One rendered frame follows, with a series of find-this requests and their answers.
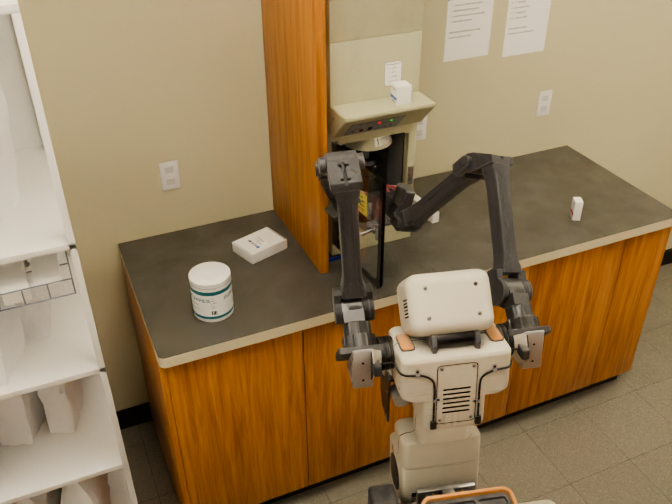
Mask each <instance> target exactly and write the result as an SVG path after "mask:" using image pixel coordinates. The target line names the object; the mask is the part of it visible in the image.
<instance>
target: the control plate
mask: <svg viewBox="0 0 672 504"><path fill-rule="evenodd" d="M405 116H406V115H403V116H398V117H393V118H387V119H382V120H377V121H371V122H366V123H360V124H355V125H352V126H351V127H350V128H349V129H348V131H347V132H346V133H345V135H351V134H356V133H361V132H366V131H372V130H377V129H382V128H387V127H393V126H397V125H398V124H399V123H400V121H401V120H402V119H403V118H404V117H405ZM392 119H393V120H392ZM390 120H392V121H390ZM378 122H381V123H378ZM390 124H392V126H391V125H390ZM384 125H386V127H384ZM377 126H379V128H378V127H377ZM369 127H373V128H372V129H371V130H367V129H368V128H369ZM361 129H363V131H361V132H359V130H361ZM352 131H354V132H352ZM345 135H344V136H345Z"/></svg>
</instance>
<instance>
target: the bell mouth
mask: <svg viewBox="0 0 672 504"><path fill-rule="evenodd" d="M391 143H392V138H391V136H390V135H388V136H383V137H378V138H372V139H367V140H362V141H357V142H352V143H347V144H344V145H345V146H346V147H348V148H350V149H353V150H358V151H377V150H381V149H384V148H386V147H388V146H389V145H390V144H391Z"/></svg>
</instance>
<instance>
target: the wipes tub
mask: <svg viewBox="0 0 672 504"><path fill-rule="evenodd" d="M188 277H189V284H190V291H191V298H192V304H193V311H194V315H195V316H196V318H198V319H199V320H201V321H204V322H218V321H222V320H224V319H226V318H228V317H229V316H230V315H231V314H232V313H233V310H234V303H233V293H232V282H231V273H230V269H229V267H228V266H227V265H225V264H223V263H220V262H205V263H201V264H198V265H196V266H195V267H193V268H192V269H191V270H190V272H189V274H188Z"/></svg>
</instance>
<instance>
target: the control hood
mask: <svg viewBox="0 0 672 504"><path fill-rule="evenodd" d="M435 106H436V103H435V102H433V101H432V100H431V99H429V98H428V97H426V96H425V95H423V94H422V93H420V92H419V91H418V92H412V93H411V103H410V104H403V105H395V104H394V103H393V102H392V101H391V100H390V96H389V97H384V98H378V99H372V100H366V101H361V102H355V103H349V104H343V105H338V106H332V107H331V136H333V137H334V138H337V137H342V136H344V135H345V133H346V132H347V131H348V129H349V128H350V127H351V126H352V125H355V124H360V123H366V122H371V121H377V120H382V119H387V118H393V117H398V116H403V115H406V116H405V117H404V118H403V119H402V120H401V121H400V123H399V124H398V125H397V126H400V125H406V124H411V123H416V122H421V121H422V120H423V119H424V118H425V117H426V116H427V115H428V113H429V112H430V111H431V110H432V109H433V108H434V107H435ZM345 136H348V135H345Z"/></svg>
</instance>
